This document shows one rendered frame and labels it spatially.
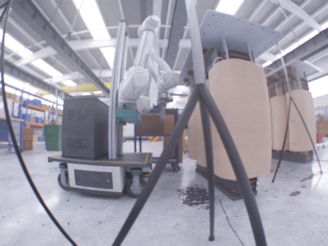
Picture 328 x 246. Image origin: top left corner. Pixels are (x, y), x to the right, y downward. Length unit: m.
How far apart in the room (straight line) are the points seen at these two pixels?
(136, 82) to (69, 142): 0.78
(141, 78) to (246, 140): 0.81
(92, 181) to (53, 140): 3.74
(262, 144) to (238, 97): 0.39
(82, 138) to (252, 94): 1.36
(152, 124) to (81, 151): 1.17
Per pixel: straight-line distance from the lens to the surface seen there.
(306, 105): 2.65
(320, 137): 4.57
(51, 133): 4.87
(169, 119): 2.70
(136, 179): 1.19
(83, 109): 1.29
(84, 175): 1.24
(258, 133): 1.11
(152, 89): 12.33
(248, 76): 1.16
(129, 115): 1.11
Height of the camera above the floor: 0.53
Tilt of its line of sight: 5 degrees up
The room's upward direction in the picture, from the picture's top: straight up
